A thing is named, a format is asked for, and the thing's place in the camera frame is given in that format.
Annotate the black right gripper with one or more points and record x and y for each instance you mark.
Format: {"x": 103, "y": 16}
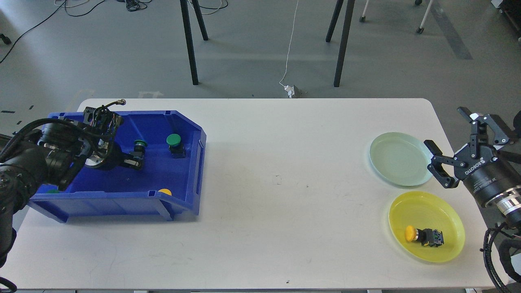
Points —
{"x": 485, "y": 173}

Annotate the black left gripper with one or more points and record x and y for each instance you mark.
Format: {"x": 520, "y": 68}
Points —
{"x": 114, "y": 157}

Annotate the green push button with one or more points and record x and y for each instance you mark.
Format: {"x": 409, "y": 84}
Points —
{"x": 140, "y": 145}
{"x": 175, "y": 146}

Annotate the yellow push button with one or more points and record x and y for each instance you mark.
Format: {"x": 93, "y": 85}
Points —
{"x": 426, "y": 237}

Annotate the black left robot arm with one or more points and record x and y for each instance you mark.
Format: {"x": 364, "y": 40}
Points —
{"x": 52, "y": 151}

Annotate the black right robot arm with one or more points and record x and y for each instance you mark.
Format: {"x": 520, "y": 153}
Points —
{"x": 509, "y": 228}

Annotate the light green plate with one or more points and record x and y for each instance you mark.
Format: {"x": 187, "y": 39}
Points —
{"x": 400, "y": 159}

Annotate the yellow plate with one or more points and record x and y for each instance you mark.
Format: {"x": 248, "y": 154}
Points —
{"x": 424, "y": 210}

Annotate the green button front corner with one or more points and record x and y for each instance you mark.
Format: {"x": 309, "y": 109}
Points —
{"x": 52, "y": 190}

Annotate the blue plastic bin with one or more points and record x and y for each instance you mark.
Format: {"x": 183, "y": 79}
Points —
{"x": 126, "y": 191}

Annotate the black stand leg left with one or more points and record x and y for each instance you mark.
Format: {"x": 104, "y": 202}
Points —
{"x": 189, "y": 36}

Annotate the black stand leg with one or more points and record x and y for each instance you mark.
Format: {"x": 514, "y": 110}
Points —
{"x": 344, "y": 35}
{"x": 189, "y": 36}

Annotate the black stand leg right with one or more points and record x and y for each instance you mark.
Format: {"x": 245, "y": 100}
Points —
{"x": 344, "y": 35}

